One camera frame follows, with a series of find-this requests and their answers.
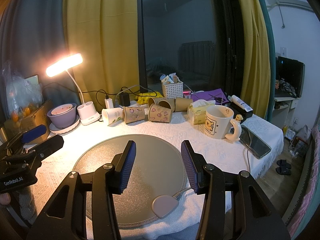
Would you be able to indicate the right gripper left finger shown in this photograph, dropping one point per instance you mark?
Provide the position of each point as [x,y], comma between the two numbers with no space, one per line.
[111,178]

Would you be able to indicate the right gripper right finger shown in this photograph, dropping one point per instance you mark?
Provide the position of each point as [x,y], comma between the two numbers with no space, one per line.
[209,180]

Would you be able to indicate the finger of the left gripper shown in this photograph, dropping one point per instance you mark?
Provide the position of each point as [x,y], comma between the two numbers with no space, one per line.
[22,138]
[45,148]

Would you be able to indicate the brown flower paper cup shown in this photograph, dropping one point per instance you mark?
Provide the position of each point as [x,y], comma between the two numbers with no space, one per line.
[158,113]

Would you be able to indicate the white paper cup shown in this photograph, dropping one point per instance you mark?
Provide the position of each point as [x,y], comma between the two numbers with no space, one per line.
[112,115]

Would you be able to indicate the brown cartoon paper cup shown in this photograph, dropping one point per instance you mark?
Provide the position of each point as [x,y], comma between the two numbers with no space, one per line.
[133,114]

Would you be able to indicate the plain brown paper cup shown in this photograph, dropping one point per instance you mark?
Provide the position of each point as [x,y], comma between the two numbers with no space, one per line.
[182,104]
[167,103]

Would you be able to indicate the printed brown paper cup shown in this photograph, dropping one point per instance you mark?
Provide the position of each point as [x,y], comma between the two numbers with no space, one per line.
[152,100]

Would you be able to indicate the person left hand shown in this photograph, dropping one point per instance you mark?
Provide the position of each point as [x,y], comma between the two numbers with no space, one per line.
[5,199]

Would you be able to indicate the cardboard box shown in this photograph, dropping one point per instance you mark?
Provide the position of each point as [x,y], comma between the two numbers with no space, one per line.
[38,117]

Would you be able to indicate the purple bowl with lid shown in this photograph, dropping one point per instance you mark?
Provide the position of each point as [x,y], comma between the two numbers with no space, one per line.
[63,116]

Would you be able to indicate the round grey placemat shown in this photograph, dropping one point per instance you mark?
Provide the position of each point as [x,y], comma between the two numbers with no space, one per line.
[158,170]

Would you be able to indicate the pink silicone tab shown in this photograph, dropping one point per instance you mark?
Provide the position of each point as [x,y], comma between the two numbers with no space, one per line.
[163,205]

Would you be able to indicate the white bear mug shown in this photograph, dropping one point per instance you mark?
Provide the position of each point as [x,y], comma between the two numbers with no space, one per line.
[220,123]

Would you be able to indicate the black smartphone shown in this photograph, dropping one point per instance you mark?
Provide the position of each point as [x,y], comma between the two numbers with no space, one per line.
[257,146]

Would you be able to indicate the yellow tissue pack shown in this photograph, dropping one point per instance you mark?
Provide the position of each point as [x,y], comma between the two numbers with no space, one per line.
[197,111]

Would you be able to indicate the black box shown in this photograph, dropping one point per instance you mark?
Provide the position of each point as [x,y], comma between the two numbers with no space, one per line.
[240,111]

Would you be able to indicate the white power strip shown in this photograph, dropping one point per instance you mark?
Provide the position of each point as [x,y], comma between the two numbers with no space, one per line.
[132,104]

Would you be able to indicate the white usb charger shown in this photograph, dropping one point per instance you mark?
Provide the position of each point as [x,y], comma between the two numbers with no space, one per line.
[109,103]

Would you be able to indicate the black power adapter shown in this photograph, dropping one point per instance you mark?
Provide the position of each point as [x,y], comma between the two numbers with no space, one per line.
[124,98]

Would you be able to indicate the purple cloth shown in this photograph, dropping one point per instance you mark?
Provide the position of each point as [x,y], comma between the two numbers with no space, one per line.
[218,95]

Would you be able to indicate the white tube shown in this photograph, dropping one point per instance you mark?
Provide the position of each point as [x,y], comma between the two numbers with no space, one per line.
[241,103]

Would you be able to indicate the yellow snack bag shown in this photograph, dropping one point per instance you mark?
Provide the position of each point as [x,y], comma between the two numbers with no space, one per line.
[143,98]

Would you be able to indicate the pink small box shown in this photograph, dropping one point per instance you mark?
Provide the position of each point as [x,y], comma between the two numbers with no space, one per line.
[187,94]

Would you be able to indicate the white perforated basket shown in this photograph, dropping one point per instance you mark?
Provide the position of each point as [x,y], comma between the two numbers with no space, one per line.
[173,90]

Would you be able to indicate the yellow curtain right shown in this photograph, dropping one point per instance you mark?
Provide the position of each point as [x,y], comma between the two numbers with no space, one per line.
[257,74]

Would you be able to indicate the yellow curtain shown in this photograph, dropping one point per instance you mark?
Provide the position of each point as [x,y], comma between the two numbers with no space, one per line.
[105,33]
[257,74]

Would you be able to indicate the yellow curtain left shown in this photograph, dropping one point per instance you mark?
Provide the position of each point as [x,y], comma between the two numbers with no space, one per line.
[105,33]

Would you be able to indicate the black monitor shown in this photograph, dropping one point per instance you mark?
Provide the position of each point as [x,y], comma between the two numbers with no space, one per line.
[289,77]

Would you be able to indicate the wall air conditioner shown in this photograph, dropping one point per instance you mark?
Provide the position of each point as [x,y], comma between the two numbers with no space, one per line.
[290,3]

